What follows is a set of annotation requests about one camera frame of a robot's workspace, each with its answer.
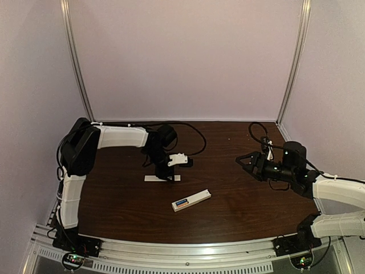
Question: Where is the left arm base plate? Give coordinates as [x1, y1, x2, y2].
[52, 233, 102, 257]

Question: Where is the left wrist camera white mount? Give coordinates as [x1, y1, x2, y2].
[167, 153, 193, 167]

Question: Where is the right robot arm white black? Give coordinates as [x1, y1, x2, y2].
[236, 141, 364, 253]

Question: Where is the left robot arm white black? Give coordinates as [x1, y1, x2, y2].
[54, 118, 177, 253]

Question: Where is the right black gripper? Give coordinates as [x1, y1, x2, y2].
[236, 152, 296, 184]

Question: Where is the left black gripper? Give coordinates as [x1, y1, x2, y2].
[144, 148, 174, 184]

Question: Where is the front aluminium rail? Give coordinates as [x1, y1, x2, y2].
[21, 224, 353, 273]

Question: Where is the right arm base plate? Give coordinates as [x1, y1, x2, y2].
[271, 234, 322, 257]

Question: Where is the white remote control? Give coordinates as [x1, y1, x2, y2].
[172, 189, 212, 212]

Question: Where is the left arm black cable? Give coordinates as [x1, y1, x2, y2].
[55, 122, 208, 183]

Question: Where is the left aluminium frame post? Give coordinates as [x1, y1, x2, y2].
[60, 0, 95, 121]

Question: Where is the right aluminium frame post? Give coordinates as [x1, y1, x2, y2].
[276, 0, 311, 126]

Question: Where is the aluminium frame post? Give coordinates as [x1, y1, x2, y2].
[60, 0, 95, 121]
[276, 0, 311, 126]

